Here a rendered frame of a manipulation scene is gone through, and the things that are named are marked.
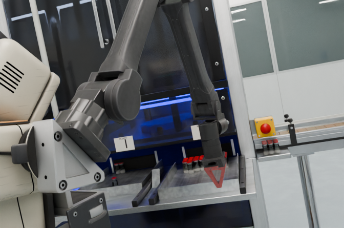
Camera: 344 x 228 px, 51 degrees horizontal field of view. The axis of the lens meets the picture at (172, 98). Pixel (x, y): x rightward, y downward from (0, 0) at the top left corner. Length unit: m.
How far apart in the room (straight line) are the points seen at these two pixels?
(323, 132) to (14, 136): 1.26
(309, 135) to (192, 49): 0.80
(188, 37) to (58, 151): 0.52
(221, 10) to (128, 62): 0.82
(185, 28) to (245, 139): 0.67
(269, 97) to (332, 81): 0.99
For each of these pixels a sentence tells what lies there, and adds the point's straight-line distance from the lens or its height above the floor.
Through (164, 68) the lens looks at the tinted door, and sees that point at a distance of 1.51.
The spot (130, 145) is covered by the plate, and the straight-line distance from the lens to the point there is 1.57.
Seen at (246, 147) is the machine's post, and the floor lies 0.93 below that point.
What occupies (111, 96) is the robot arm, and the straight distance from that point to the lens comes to 0.66.
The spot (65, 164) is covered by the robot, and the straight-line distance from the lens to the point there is 0.60.
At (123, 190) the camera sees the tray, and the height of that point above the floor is 0.89.
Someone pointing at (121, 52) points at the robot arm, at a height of 1.32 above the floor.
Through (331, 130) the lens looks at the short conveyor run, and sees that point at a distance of 1.64.
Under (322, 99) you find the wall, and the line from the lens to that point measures 6.22.
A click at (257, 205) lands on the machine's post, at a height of 0.69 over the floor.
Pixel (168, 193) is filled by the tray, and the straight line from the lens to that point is 1.20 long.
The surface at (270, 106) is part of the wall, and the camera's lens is 6.12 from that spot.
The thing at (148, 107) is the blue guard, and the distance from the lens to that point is 1.53.
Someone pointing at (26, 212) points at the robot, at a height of 1.06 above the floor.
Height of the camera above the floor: 1.25
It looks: 3 degrees down
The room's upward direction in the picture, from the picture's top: 11 degrees counter-clockwise
